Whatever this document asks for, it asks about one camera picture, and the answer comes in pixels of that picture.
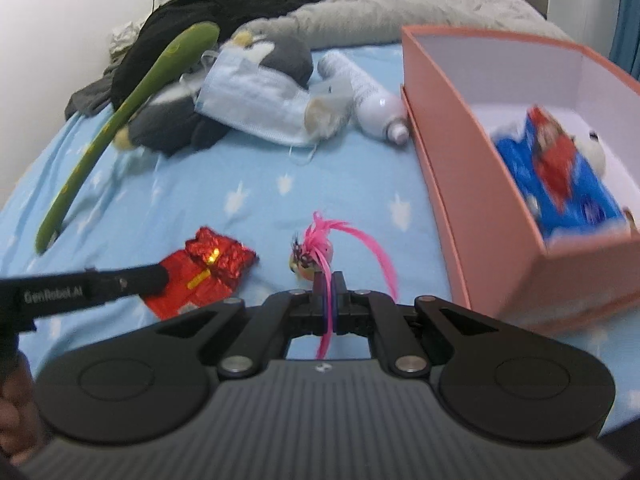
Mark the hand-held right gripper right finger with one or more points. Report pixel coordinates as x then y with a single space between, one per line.
342 310

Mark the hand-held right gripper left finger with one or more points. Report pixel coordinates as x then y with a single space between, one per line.
320 312

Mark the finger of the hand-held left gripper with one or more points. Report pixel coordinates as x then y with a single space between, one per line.
140 280

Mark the pink feather toy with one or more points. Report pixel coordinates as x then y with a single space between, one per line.
307 260

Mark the red shiny foil packet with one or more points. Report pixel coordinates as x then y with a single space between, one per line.
210 280

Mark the pink cardboard box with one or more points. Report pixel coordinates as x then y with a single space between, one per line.
450 160

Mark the blue snack packet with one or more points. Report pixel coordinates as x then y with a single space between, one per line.
575 200

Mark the small panda plush toy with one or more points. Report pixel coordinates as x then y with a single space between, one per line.
592 155

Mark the person's left hand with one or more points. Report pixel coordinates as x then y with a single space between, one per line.
15 410

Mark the light blue star bed sheet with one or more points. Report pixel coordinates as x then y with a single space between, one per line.
150 200

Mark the grey penguin plush toy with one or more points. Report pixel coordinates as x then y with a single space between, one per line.
170 125

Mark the green plush stick toy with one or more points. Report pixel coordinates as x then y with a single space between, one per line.
125 105

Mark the small cream plush piece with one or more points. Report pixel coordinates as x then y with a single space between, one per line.
320 115

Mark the white plastic bottle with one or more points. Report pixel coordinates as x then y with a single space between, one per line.
370 100

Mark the blue face mask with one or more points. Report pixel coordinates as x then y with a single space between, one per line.
250 95

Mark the white crumpled cloth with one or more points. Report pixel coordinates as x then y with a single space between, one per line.
125 37

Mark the black garment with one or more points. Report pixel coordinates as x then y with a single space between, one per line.
200 5

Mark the grey blanket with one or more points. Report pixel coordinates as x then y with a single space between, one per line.
400 5

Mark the blue curtain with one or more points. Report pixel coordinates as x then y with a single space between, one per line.
627 10

